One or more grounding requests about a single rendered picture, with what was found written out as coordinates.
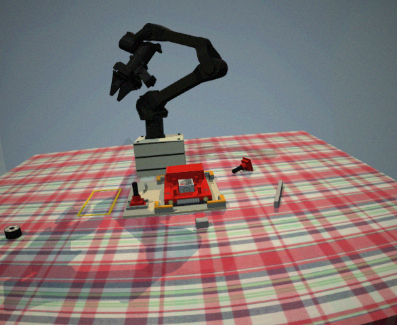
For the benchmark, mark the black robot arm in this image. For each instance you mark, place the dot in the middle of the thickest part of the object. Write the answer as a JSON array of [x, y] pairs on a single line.
[[150, 106]]

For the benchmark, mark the beige flat base plate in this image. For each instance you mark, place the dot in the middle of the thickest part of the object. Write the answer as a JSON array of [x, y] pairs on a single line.
[[153, 194]]

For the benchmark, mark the small black toy tyre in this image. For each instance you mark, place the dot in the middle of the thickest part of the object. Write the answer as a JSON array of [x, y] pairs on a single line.
[[12, 232]]

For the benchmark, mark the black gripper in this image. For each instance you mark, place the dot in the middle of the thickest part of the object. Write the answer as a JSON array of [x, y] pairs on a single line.
[[125, 78]]

